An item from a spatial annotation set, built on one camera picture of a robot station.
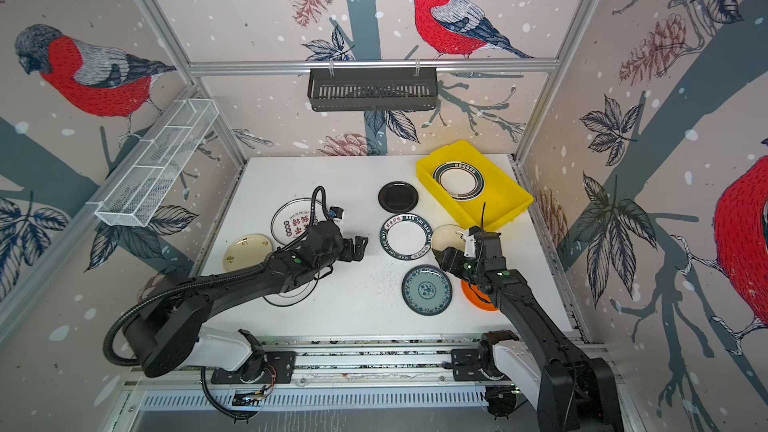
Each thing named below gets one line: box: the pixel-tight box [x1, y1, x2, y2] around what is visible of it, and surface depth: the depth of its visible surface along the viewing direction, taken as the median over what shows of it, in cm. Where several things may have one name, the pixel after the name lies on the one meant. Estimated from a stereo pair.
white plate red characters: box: [270, 197, 325, 245], surface depth 103 cm
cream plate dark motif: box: [431, 224, 466, 252], surface depth 99 cm
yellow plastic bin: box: [416, 139, 534, 231], surface depth 110 cm
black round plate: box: [378, 181, 419, 214], surface depth 111 cm
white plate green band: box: [432, 161, 485, 202], surface depth 115 cm
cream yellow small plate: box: [222, 233, 273, 272], surface depth 97 cm
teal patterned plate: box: [401, 264, 453, 317], surface depth 88 cm
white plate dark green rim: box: [380, 213, 433, 261], surface depth 100 cm
